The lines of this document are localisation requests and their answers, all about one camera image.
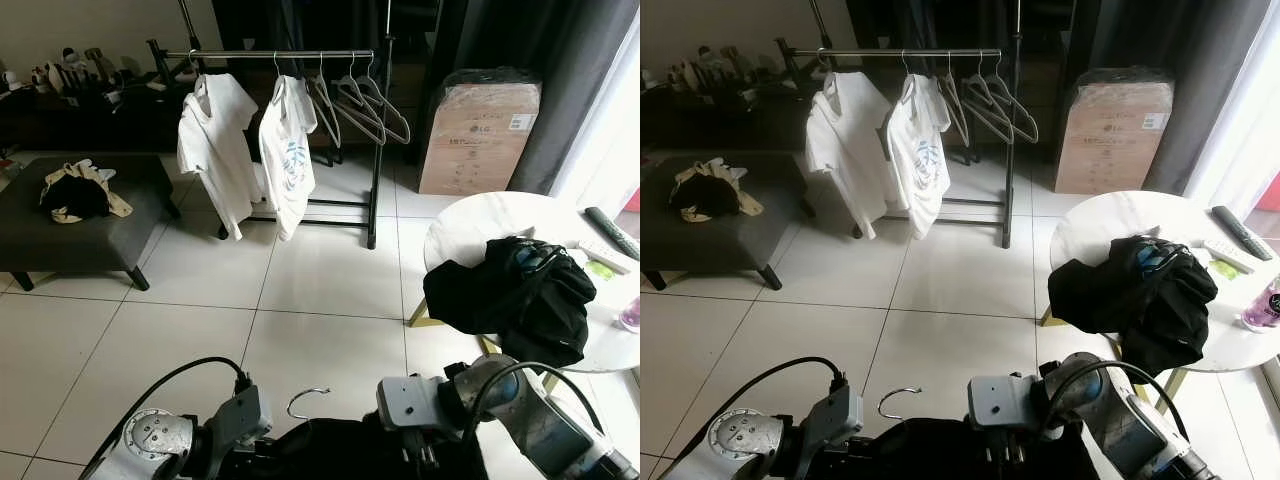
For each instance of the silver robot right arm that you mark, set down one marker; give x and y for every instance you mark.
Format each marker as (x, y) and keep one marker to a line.
(540, 430)
(1130, 430)

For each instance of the black garment with blue patch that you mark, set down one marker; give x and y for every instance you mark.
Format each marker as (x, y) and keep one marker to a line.
(1125, 300)
(500, 300)

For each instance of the round white table gold legs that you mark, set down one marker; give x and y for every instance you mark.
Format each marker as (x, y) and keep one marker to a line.
(470, 225)
(1100, 222)

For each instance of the purple drink bottle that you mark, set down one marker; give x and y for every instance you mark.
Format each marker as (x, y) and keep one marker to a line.
(630, 315)
(1262, 310)

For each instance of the small green packet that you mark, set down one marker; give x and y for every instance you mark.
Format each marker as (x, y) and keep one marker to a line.
(1224, 270)
(602, 270)

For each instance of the white remote control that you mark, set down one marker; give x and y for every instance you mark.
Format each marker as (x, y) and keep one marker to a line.
(605, 255)
(1228, 255)

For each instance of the black remote control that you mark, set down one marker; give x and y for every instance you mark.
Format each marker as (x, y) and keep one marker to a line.
(1240, 232)
(610, 232)

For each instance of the white t-shirt blue print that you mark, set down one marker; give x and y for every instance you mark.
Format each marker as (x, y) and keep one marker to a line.
(285, 150)
(915, 150)

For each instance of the brown cardboard box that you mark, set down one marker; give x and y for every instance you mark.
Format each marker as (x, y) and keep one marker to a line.
(480, 140)
(1110, 140)

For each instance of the plain white t-shirt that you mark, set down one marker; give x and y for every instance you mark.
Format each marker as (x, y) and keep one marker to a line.
(845, 140)
(215, 140)

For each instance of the dark grey ottoman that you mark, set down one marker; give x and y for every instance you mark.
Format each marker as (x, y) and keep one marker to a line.
(80, 245)
(710, 245)

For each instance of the white sheer curtain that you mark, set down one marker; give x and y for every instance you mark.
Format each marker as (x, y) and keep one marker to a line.
(1250, 130)
(615, 150)

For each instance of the red cushion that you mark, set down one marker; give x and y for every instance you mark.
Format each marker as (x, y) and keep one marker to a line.
(1270, 192)

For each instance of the white garment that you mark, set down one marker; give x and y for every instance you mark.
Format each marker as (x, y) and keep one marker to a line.
(100, 173)
(730, 173)

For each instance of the dark grey curtain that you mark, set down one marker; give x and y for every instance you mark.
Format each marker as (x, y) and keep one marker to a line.
(580, 90)
(1200, 80)

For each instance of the black metal clothes rack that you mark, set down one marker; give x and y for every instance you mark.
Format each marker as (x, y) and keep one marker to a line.
(280, 53)
(900, 53)

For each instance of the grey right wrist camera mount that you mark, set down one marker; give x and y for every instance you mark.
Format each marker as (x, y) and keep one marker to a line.
(1000, 400)
(410, 400)

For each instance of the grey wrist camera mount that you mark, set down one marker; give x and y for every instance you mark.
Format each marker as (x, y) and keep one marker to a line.
(1000, 400)
(410, 400)
(830, 415)
(240, 415)

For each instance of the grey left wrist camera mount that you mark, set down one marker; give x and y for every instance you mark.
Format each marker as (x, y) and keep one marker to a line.
(240, 415)
(830, 415)

